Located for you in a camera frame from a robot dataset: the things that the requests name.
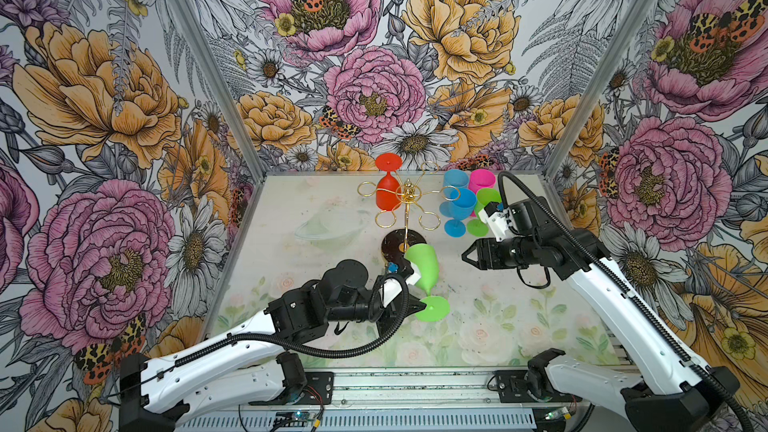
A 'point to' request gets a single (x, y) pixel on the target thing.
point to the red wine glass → (388, 187)
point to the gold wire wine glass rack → (396, 243)
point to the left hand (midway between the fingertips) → (417, 311)
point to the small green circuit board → (292, 418)
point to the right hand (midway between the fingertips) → (474, 267)
